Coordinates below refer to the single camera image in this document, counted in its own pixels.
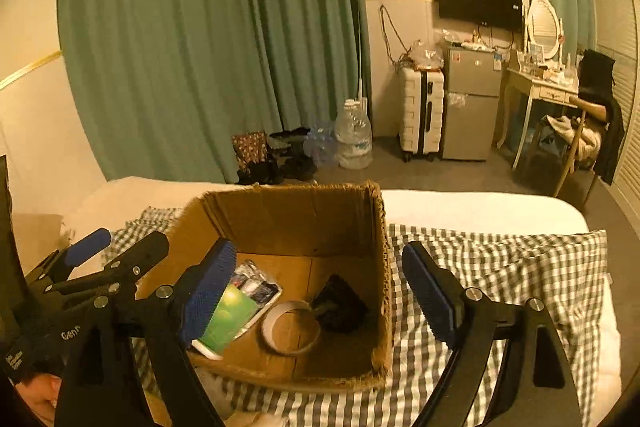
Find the packets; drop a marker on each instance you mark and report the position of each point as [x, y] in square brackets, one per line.
[230, 317]

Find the white slatted wardrobe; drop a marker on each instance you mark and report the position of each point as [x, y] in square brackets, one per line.
[625, 32]

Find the clear plastic bags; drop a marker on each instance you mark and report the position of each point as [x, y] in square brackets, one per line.
[425, 56]

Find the person's left hand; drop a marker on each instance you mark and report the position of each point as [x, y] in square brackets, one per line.
[37, 399]

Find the dark bags on floor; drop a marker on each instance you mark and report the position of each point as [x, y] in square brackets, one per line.
[295, 167]

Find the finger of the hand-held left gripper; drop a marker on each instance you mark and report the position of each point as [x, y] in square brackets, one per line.
[90, 244]
[147, 249]

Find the white cloth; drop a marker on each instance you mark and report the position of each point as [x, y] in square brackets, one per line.
[565, 127]

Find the clear packet with dark items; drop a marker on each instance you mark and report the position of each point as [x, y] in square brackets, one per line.
[255, 287]

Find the black chair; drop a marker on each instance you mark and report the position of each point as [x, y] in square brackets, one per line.
[597, 72]

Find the black crumpled object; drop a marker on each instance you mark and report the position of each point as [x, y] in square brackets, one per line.
[340, 302]

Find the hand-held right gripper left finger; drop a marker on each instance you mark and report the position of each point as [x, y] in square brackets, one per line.
[210, 294]

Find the wooden chair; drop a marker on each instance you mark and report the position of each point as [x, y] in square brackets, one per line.
[595, 109]

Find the white vanity table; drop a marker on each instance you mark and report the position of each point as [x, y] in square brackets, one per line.
[542, 89]

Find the grey mini fridge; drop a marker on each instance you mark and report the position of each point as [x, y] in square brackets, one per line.
[470, 107]

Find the white suitcase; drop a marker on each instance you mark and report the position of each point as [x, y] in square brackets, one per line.
[415, 107]

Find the large clear water bottle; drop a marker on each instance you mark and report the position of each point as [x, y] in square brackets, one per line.
[352, 137]

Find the wide green curtain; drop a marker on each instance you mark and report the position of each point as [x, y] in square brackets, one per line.
[175, 32]

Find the patterned bag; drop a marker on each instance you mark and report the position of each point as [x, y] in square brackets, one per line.
[250, 149]

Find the white oval mirror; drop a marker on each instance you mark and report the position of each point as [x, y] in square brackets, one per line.
[544, 24]

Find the brown cardboard box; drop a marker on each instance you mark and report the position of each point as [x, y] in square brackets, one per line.
[300, 222]

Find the grey checkered blanket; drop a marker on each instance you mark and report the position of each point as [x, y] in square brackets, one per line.
[500, 267]

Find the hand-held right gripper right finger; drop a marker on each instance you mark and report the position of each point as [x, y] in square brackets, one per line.
[430, 302]

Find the pack of plastic bottles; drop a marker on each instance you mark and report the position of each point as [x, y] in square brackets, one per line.
[320, 144]

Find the white tape roll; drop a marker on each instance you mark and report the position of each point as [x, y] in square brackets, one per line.
[274, 332]

